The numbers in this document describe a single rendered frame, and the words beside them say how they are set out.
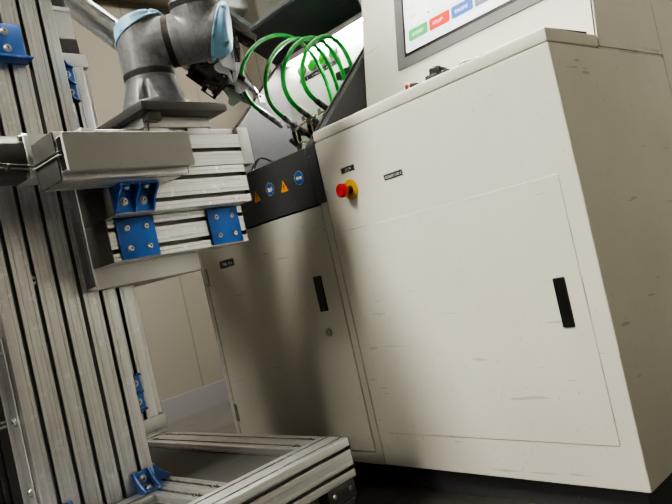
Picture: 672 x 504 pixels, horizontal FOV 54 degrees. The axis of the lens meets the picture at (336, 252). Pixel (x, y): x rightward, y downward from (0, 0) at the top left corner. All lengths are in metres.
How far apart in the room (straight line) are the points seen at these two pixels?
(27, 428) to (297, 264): 0.83
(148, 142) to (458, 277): 0.72
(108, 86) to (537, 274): 2.86
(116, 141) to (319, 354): 0.91
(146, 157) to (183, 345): 2.46
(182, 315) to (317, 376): 1.86
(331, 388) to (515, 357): 0.63
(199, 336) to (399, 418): 2.16
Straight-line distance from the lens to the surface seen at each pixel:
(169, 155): 1.33
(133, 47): 1.58
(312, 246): 1.83
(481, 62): 1.44
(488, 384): 1.53
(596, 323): 1.37
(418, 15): 1.92
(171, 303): 3.67
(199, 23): 1.55
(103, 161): 1.26
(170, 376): 3.64
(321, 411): 1.96
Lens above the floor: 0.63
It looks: 1 degrees up
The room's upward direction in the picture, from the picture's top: 13 degrees counter-clockwise
